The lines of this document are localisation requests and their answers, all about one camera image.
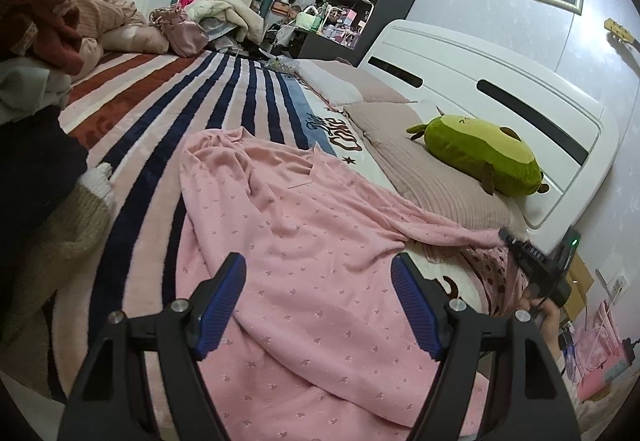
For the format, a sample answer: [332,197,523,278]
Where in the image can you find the guitar headstock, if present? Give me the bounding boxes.
[603,18,640,52]

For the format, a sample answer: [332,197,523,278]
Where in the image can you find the cardboard box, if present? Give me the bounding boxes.
[562,251,596,322]

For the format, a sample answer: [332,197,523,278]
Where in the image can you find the person's right hand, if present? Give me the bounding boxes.
[520,292,563,352]

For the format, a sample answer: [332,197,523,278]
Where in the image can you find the pink satin bag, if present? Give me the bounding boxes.
[149,3,211,58]

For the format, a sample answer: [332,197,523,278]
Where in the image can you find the taupe ribbed pillow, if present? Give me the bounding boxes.
[342,101,513,229]
[312,58,413,104]

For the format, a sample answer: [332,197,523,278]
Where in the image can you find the white cloth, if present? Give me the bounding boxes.
[0,56,73,126]

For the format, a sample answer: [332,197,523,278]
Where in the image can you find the pink patterned garment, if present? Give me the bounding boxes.
[175,128,511,429]

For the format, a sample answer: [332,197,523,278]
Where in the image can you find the pink polka dot cloth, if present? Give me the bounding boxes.
[465,245,528,317]

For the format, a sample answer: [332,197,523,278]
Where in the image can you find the green avocado plush toy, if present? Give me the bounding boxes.
[406,114,550,196]

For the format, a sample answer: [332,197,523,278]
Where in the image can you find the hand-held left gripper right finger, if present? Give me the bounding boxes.
[390,252,583,441]

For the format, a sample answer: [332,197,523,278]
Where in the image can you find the red knit sweater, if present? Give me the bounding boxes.
[0,0,101,76]

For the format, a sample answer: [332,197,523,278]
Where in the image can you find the wall outlet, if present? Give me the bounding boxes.
[597,271,629,303]

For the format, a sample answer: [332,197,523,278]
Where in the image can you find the pink plastic bag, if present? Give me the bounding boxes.
[570,301,632,402]

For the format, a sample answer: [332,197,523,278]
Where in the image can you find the white pillow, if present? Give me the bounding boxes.
[297,61,363,106]

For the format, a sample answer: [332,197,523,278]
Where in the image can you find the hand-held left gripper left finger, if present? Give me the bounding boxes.
[57,252,248,441]

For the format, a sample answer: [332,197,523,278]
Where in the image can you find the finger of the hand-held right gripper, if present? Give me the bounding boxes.
[498,227,543,272]

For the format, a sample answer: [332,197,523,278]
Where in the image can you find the white bed headboard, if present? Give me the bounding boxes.
[357,19,621,229]

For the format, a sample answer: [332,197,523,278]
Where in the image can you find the pink quilt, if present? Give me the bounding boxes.
[65,0,171,54]

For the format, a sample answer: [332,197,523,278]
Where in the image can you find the dark navy cloth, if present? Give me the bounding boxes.
[0,106,88,232]

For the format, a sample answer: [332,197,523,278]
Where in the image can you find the striped plush blanket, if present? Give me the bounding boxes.
[50,48,366,422]

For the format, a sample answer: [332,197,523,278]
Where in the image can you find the cream fleece blanket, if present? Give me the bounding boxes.
[187,0,266,42]

